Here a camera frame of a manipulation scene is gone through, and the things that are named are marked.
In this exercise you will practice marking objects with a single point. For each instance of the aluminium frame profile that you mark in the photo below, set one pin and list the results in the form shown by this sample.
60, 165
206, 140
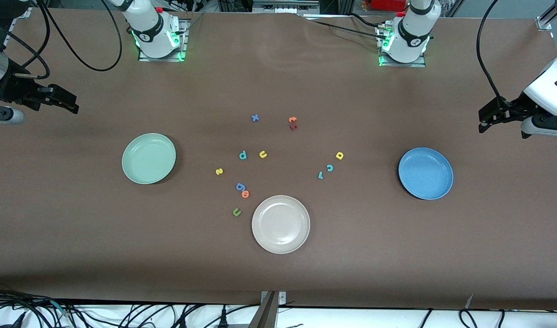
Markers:
544, 22
27, 12

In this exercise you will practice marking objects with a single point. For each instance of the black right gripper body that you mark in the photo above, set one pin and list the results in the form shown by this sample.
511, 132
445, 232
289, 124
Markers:
17, 91

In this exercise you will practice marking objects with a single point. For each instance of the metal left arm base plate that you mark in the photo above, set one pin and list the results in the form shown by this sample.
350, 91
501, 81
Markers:
419, 64

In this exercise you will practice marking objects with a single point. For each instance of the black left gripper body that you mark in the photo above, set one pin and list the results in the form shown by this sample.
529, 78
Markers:
510, 110

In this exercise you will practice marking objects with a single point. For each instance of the light green plate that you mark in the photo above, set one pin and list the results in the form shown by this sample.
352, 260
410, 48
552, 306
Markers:
149, 158

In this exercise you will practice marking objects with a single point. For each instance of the red box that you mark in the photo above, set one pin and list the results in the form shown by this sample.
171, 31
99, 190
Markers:
387, 4

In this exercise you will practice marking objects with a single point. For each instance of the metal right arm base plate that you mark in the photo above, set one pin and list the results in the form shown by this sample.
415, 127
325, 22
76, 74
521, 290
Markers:
146, 58

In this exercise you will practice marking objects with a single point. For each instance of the beige plate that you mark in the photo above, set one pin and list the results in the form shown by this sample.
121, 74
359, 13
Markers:
281, 224

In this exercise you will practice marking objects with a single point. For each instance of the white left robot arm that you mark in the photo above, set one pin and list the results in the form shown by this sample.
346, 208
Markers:
412, 36

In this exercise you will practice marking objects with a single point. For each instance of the metal bracket at table edge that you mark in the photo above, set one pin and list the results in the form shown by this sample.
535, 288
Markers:
269, 314

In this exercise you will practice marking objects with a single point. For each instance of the blue plate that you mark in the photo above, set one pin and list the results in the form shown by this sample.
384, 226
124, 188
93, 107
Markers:
426, 173

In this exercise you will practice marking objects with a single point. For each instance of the white tape scrap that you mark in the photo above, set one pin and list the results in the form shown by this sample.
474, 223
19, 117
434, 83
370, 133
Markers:
468, 303

